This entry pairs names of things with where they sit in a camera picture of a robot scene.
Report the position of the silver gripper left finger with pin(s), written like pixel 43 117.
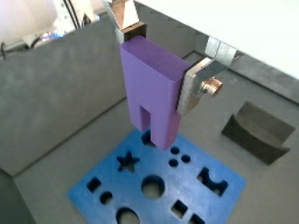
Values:
pixel 123 15

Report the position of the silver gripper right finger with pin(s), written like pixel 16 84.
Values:
pixel 199 79

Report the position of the purple double-square block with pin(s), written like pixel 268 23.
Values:
pixel 154 76

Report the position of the blue foam shape board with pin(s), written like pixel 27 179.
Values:
pixel 175 186

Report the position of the black curved holder stand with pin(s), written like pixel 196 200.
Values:
pixel 258 132

